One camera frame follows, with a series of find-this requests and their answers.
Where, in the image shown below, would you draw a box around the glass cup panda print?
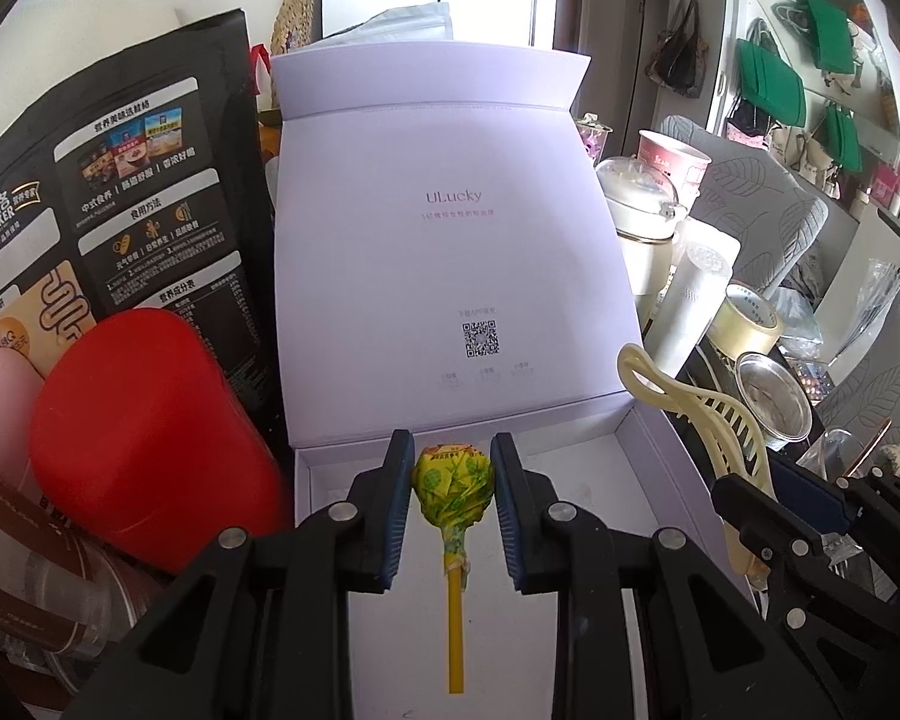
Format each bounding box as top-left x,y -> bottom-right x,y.
576,114 -> 609,166

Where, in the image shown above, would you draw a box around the clear jar brown label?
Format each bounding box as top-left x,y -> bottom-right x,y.
0,439 -> 173,691

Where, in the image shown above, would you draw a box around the yellow lollipop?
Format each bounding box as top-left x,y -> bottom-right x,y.
411,446 -> 496,695

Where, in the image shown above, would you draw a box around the lavender hinged gift box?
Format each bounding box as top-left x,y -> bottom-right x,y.
270,37 -> 730,720

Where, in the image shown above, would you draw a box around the pink cylinder container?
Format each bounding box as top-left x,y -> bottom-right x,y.
0,349 -> 46,490

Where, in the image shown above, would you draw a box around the black hanging bag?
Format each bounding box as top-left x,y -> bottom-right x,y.
645,0 -> 710,99

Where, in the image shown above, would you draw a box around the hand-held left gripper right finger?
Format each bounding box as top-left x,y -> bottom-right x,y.
490,431 -> 841,720

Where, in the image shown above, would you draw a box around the clear tape roll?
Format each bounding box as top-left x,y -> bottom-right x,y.
709,283 -> 785,361

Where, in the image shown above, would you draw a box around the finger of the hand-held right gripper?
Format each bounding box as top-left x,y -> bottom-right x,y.
711,475 -> 900,646
765,453 -> 900,545

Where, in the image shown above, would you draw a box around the green tote bag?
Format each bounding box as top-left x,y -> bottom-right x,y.
735,37 -> 808,128

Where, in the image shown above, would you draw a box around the red ribbon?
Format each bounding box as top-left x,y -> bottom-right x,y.
250,43 -> 272,103

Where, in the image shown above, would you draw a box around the glass bowl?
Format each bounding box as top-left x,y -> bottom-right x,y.
795,427 -> 895,478

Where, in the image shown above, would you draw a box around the white fridge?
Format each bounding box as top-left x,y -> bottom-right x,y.
321,0 -> 560,53

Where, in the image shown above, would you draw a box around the red canister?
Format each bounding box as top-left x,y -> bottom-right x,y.
30,307 -> 295,575

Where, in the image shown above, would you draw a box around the face mask packs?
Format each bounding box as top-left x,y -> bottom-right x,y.
322,1 -> 455,43

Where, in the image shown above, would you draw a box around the woven rattan mat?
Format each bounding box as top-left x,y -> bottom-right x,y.
270,0 -> 317,58

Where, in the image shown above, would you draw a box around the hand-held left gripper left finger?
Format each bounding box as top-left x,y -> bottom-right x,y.
60,429 -> 416,720

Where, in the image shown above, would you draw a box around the white tube bottle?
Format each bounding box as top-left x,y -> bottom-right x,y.
649,221 -> 742,380

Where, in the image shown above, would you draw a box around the pink paper cup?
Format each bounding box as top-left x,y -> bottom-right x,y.
636,130 -> 712,212

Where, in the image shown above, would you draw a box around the metal bowl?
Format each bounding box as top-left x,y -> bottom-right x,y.
736,352 -> 815,448

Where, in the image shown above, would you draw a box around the black oat bag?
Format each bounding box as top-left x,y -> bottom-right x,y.
0,9 -> 287,466

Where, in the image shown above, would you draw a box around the cream plastic hair comb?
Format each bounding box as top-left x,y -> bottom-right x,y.
617,343 -> 778,590

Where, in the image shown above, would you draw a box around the grey leaf-pattern chair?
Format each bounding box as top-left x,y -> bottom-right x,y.
660,114 -> 830,295
814,281 -> 900,458

